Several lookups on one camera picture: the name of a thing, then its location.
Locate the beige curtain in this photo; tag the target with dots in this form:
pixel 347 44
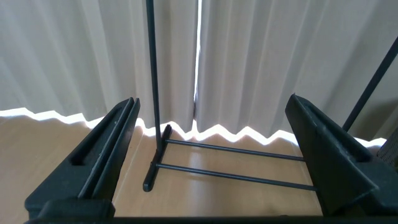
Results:
pixel 264 62

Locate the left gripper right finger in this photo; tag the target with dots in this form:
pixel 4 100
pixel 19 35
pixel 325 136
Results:
pixel 335 174

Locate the black clothes rack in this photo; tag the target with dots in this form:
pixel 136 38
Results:
pixel 152 62

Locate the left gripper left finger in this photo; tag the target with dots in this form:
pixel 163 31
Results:
pixel 53 189

